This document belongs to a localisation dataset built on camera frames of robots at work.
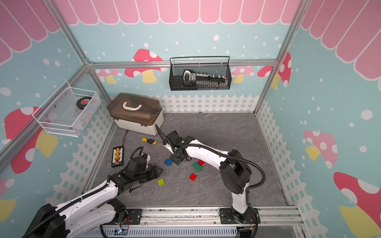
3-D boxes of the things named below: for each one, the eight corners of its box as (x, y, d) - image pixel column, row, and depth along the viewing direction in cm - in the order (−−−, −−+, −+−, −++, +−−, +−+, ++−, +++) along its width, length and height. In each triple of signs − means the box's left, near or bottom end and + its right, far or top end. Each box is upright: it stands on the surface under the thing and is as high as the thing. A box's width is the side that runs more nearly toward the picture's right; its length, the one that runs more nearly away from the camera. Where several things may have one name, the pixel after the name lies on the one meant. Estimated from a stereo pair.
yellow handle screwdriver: (134, 139, 106) (133, 137, 104) (136, 136, 108) (135, 134, 106) (155, 145, 103) (155, 143, 101) (157, 141, 105) (157, 140, 103)
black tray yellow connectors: (112, 167, 94) (110, 166, 92) (114, 149, 102) (113, 147, 100) (123, 165, 95) (122, 163, 93) (124, 147, 103) (123, 145, 101)
